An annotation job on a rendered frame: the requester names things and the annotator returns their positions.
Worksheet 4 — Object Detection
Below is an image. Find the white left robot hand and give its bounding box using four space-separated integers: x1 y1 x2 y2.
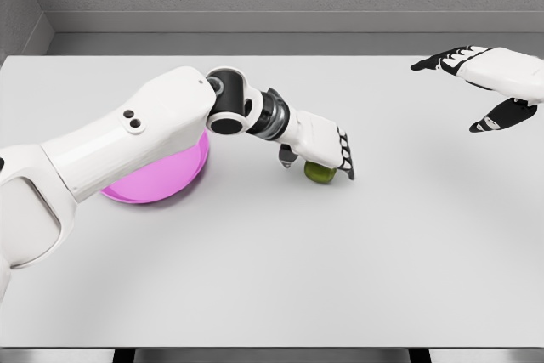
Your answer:
277 110 356 181

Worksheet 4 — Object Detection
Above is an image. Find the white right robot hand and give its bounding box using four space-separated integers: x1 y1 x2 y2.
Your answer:
410 45 544 134

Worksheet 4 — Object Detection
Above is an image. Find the green apple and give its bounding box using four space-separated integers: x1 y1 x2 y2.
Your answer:
303 161 339 184

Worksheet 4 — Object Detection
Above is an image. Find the pink plate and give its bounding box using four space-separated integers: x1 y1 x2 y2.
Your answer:
99 130 212 206

